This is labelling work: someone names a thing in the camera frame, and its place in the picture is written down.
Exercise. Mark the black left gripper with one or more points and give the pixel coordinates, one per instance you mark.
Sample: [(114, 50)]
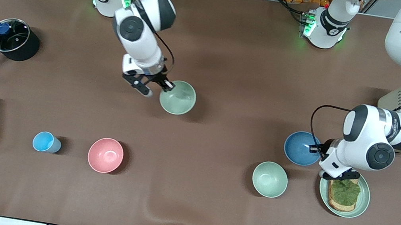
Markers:
[(327, 145)]

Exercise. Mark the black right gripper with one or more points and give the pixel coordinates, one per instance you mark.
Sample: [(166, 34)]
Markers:
[(158, 77)]

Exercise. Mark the pale green bowl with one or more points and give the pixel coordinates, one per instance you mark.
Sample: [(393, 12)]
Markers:
[(180, 99), (269, 180)]

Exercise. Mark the dark blue bowl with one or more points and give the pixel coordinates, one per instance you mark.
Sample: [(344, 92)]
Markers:
[(297, 148)]

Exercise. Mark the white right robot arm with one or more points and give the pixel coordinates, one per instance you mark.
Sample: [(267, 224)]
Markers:
[(139, 38)]

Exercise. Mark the pink bowl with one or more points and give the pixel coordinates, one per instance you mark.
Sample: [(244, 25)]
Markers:
[(105, 155)]

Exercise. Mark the green lettuce leaf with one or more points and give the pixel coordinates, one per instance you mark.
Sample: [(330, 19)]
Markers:
[(345, 191)]

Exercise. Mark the bread slice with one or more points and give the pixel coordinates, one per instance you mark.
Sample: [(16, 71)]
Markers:
[(339, 207)]

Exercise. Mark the pale green plate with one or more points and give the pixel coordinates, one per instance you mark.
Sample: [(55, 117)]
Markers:
[(362, 202)]

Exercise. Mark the blue plastic cup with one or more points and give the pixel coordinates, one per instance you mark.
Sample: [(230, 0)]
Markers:
[(43, 142)]

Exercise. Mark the glass pot lid blue knob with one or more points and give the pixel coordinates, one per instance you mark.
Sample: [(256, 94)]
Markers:
[(15, 39)]

